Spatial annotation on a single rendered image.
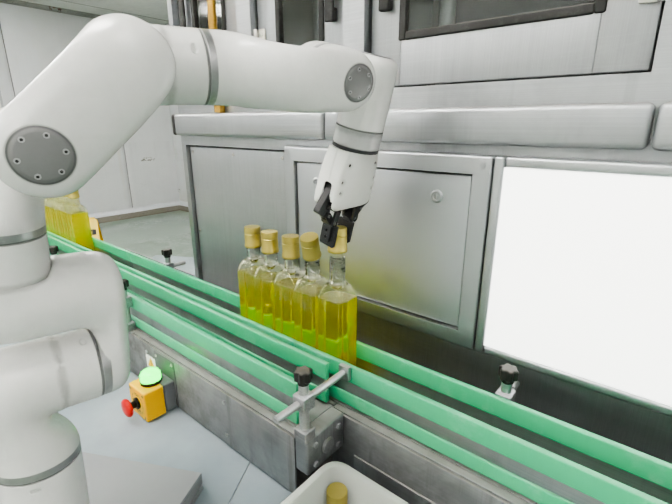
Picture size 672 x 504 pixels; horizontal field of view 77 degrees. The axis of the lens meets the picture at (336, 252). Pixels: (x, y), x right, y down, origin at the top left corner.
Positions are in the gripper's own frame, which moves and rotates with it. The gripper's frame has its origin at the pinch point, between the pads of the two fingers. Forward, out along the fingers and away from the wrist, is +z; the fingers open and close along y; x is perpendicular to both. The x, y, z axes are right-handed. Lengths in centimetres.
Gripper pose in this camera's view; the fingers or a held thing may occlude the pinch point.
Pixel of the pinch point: (336, 231)
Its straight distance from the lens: 73.8
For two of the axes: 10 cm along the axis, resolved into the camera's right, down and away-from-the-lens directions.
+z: -2.0, 8.8, 4.4
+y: -6.4, 2.2, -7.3
